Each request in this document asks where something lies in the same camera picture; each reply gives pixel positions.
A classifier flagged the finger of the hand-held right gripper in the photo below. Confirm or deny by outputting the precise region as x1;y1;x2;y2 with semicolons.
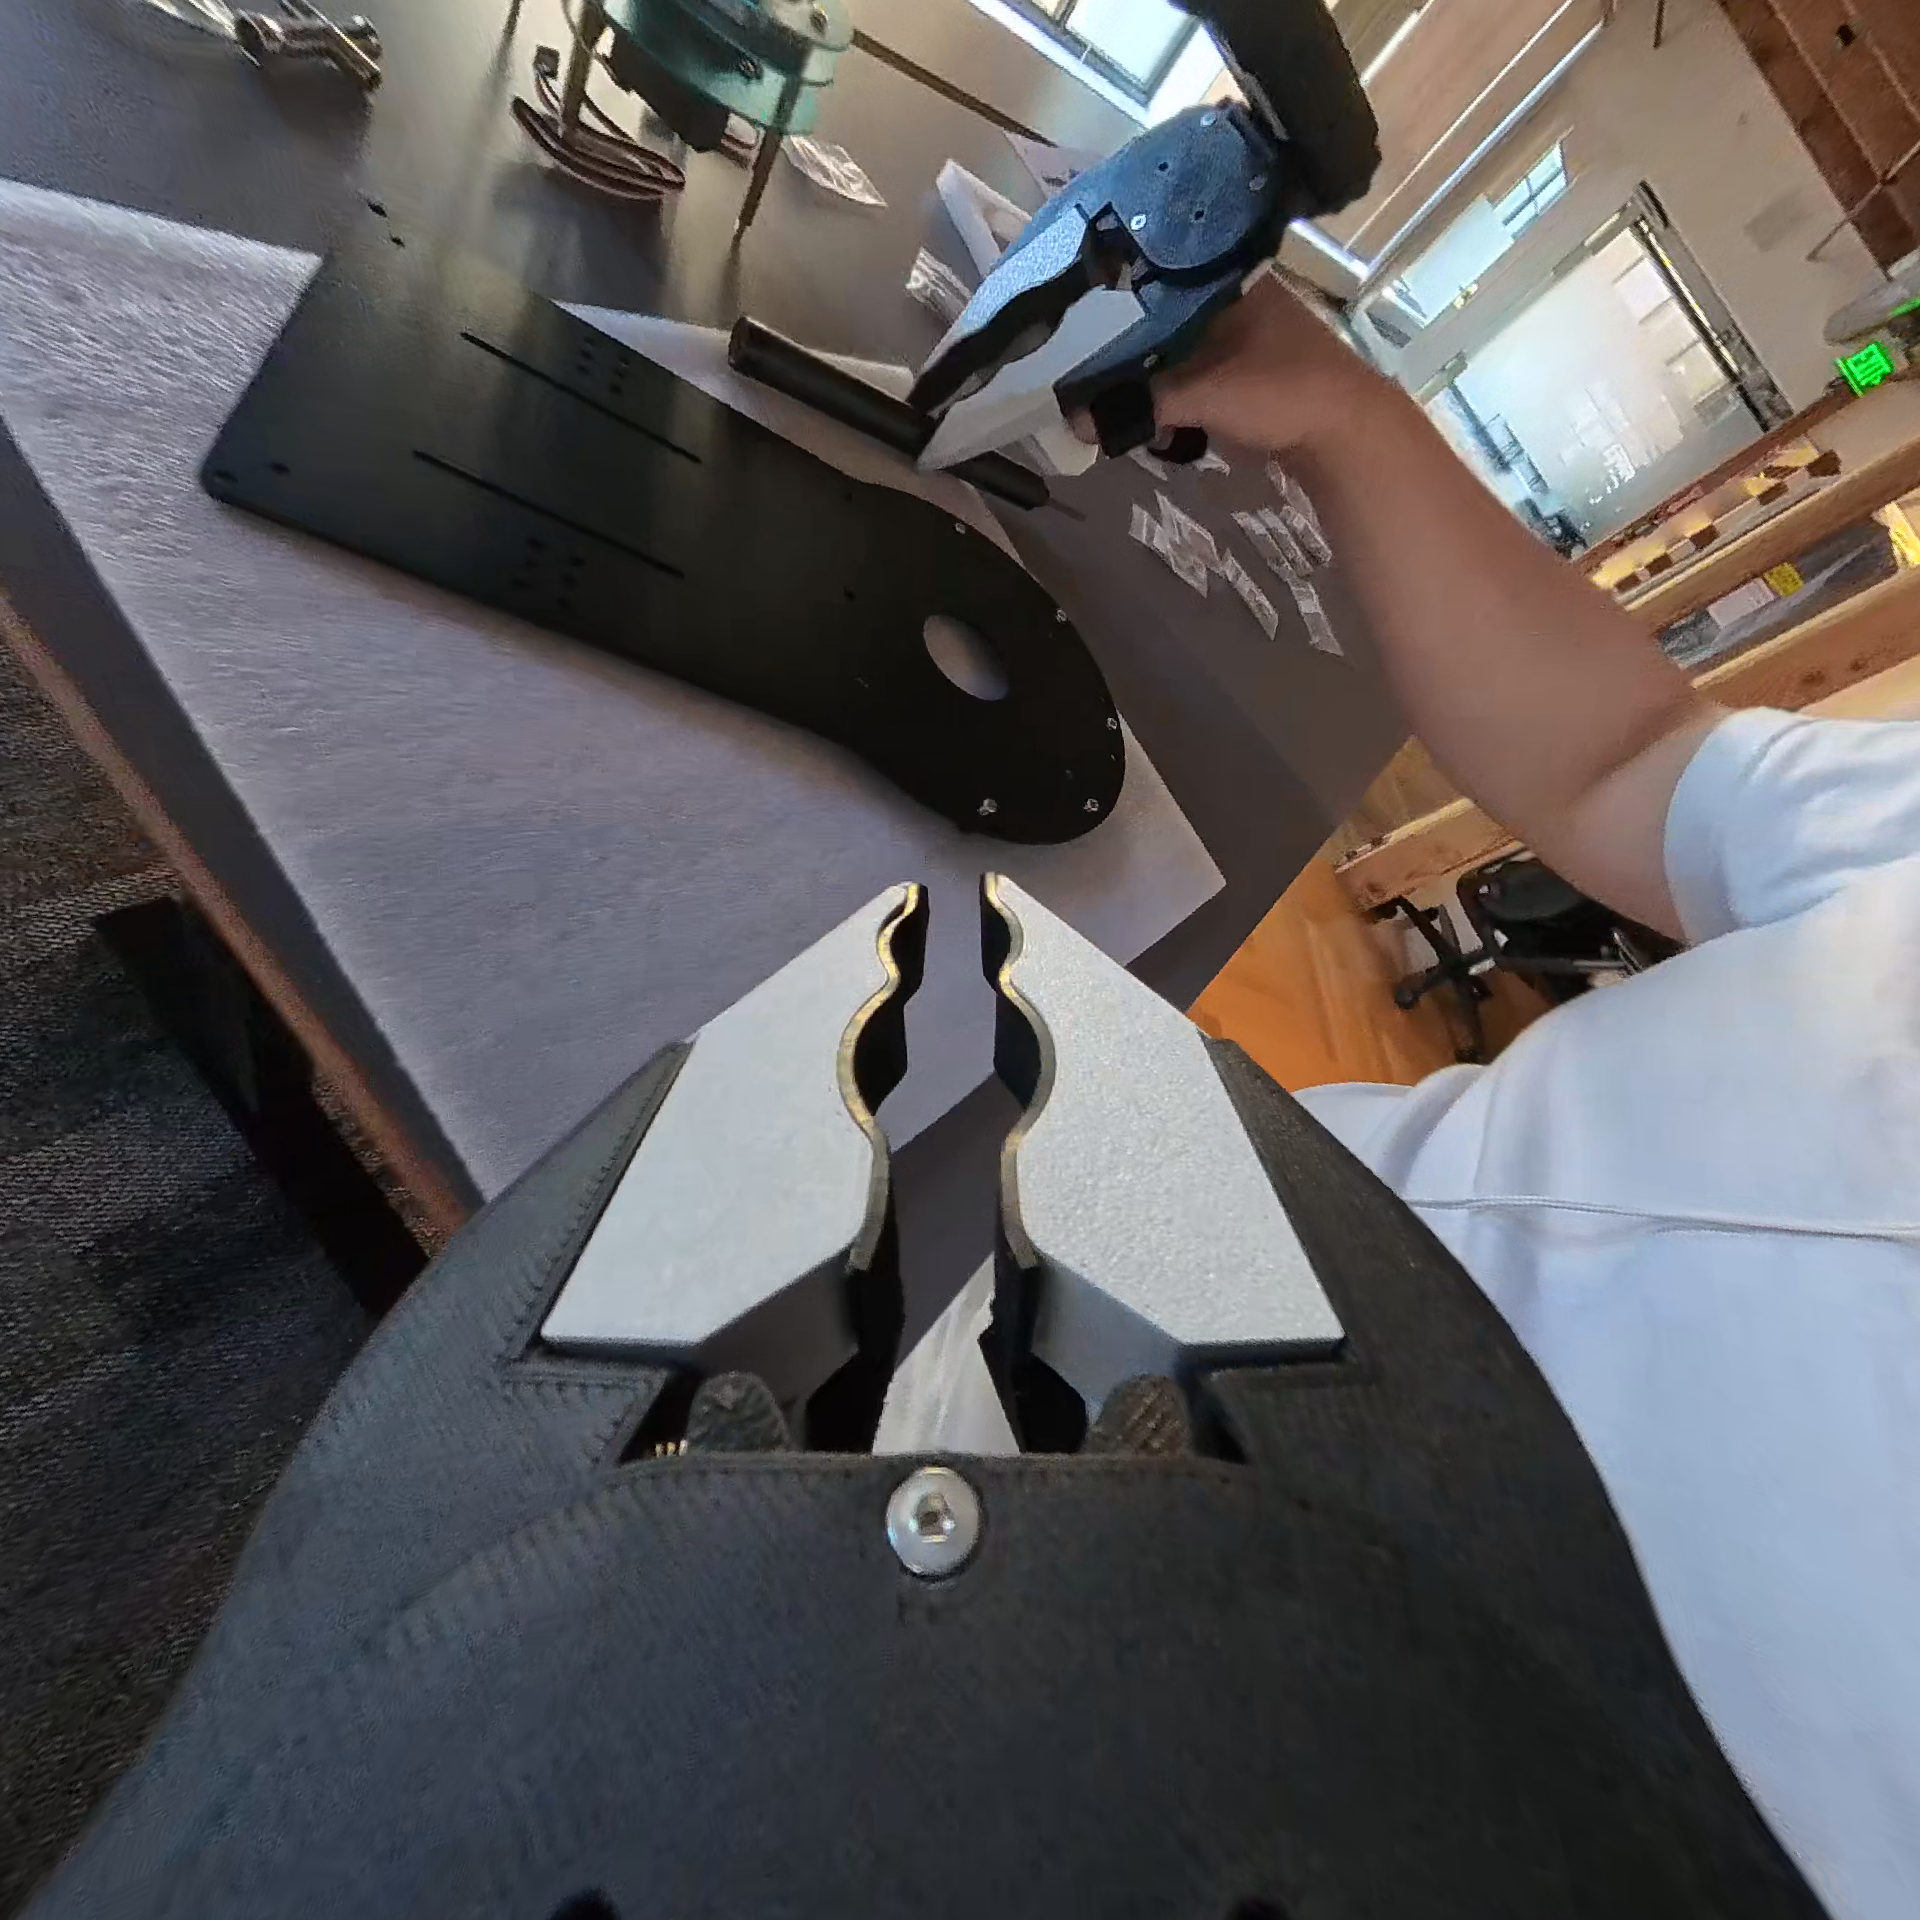
902;193;1129;419
919;281;1161;481

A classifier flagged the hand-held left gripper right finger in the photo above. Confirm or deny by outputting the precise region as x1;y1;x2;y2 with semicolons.
978;873;1346;1451

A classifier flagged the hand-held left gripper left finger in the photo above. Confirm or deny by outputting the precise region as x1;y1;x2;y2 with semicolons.
538;883;933;1451

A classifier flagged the black electric screwdriver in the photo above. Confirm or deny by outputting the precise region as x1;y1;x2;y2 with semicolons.
726;316;1089;521

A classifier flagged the black metal base plate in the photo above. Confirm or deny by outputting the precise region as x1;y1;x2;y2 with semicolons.
200;277;1126;845

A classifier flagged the person's right hand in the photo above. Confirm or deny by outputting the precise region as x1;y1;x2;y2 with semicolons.
1158;277;1401;456

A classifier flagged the group of clear screw bags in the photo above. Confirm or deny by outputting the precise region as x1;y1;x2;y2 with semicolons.
779;134;1346;657

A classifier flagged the black office chair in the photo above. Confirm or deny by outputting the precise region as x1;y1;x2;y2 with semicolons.
1393;862;1681;1061

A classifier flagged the white foam sheet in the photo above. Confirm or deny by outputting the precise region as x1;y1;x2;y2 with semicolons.
0;181;1229;1202

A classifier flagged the person's white shirt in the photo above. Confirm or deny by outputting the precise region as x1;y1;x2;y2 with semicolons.
1295;705;1920;1920

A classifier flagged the coiled red brown servo cable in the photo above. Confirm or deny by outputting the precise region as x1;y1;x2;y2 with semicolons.
510;45;691;201

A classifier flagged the silver metal bracket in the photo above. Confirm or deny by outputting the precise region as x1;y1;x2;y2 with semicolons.
142;0;386;96

